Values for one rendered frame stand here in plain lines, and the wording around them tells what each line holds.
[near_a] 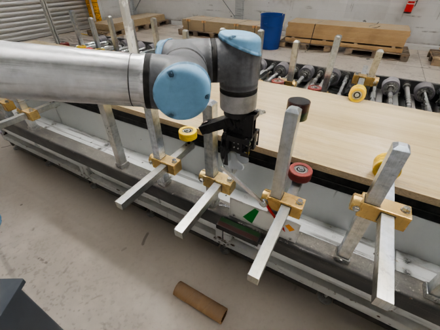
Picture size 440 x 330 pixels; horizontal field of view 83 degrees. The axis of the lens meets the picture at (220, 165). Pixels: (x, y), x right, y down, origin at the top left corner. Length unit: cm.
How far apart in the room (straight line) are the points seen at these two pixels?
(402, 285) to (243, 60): 81
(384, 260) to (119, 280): 142
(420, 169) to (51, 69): 109
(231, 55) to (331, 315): 144
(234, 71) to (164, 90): 20
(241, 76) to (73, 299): 154
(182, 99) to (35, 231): 193
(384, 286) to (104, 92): 62
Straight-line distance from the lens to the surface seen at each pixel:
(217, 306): 148
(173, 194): 108
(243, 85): 56
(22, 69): 47
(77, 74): 44
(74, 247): 199
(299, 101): 71
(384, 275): 65
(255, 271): 68
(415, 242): 116
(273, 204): 84
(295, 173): 88
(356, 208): 76
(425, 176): 109
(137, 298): 165
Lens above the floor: 145
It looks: 38 degrees down
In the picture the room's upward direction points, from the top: straight up
